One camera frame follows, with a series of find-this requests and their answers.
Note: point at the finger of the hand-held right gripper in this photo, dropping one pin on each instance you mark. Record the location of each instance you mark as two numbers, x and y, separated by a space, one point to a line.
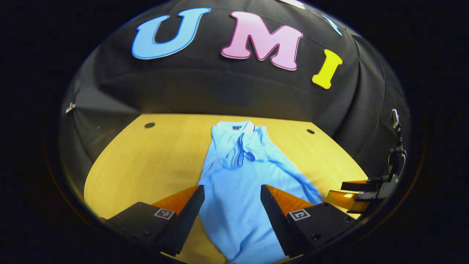
340 200
357 186

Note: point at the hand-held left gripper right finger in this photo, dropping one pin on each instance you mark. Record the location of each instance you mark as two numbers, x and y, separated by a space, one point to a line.
274 223

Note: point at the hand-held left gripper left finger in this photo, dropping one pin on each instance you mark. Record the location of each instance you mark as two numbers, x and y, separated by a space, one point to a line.
183 223

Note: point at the light blue T-shirt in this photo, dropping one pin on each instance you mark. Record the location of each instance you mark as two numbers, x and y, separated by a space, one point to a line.
234 183

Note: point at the black backdrop cloth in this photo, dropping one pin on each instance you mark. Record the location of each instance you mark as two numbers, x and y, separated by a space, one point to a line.
220 84

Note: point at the small silver clip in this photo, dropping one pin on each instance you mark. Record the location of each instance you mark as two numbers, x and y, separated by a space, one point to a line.
70 107

